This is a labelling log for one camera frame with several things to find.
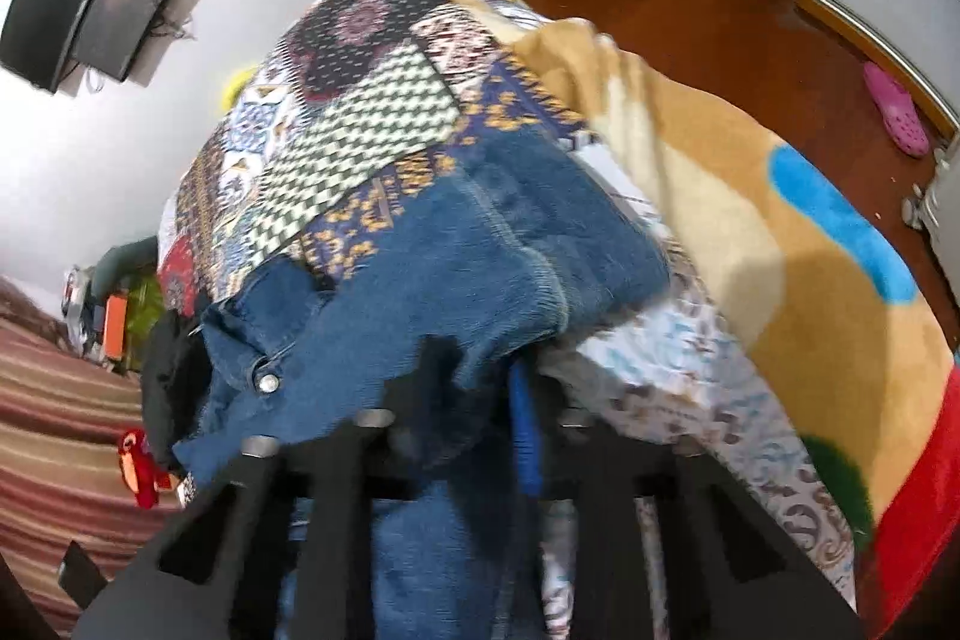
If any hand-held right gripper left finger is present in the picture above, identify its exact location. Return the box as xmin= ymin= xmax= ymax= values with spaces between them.
xmin=71 ymin=336 xmax=481 ymax=640

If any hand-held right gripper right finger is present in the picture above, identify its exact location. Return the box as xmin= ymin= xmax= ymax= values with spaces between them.
xmin=510 ymin=361 xmax=871 ymax=640

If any blue denim jacket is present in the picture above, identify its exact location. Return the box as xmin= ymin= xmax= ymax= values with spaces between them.
xmin=172 ymin=122 xmax=672 ymax=640

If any white patterned bed sheet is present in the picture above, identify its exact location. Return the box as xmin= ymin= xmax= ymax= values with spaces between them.
xmin=536 ymin=235 xmax=860 ymax=640

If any black cloth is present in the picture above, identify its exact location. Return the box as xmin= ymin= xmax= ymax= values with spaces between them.
xmin=139 ymin=310 xmax=220 ymax=470

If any red plush toy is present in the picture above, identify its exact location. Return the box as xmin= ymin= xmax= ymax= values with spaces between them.
xmin=115 ymin=428 xmax=182 ymax=510

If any green cloth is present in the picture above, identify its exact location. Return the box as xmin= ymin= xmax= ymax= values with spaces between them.
xmin=126 ymin=276 xmax=167 ymax=372

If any orange box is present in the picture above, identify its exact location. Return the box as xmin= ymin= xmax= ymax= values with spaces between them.
xmin=103 ymin=295 xmax=130 ymax=362

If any red striped blanket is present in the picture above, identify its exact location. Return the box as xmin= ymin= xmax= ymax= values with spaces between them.
xmin=0 ymin=276 xmax=188 ymax=633

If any tan cartoon fleece blanket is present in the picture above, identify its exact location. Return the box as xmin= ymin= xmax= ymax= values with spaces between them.
xmin=510 ymin=17 xmax=960 ymax=611

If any patchwork printed quilt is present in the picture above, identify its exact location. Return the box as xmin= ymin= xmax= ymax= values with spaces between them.
xmin=157 ymin=0 xmax=601 ymax=311

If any pink clog shoe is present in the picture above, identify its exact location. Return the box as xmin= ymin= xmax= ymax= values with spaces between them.
xmin=862 ymin=61 xmax=932 ymax=160

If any grey set-top box shelf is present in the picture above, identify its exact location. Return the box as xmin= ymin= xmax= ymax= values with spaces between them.
xmin=71 ymin=0 xmax=203 ymax=86

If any wooden door frame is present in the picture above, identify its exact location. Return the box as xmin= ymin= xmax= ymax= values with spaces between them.
xmin=776 ymin=0 xmax=960 ymax=140

